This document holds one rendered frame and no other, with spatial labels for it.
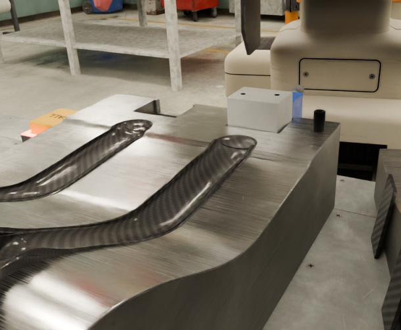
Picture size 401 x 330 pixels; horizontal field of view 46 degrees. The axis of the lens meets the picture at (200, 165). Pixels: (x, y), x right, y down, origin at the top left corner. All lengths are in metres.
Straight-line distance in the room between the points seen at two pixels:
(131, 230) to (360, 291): 0.18
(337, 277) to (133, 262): 0.21
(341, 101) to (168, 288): 0.61
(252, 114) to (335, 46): 0.36
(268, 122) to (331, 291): 0.15
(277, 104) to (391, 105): 0.38
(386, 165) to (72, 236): 0.29
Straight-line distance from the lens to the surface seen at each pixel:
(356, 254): 0.43
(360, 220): 0.47
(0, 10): 6.59
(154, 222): 0.32
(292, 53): 0.77
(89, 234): 0.29
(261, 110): 0.42
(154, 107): 0.53
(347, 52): 0.77
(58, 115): 0.69
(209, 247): 0.28
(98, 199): 0.35
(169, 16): 3.50
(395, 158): 0.47
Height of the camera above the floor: 1.05
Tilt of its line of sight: 26 degrees down
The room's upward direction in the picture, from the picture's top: 4 degrees counter-clockwise
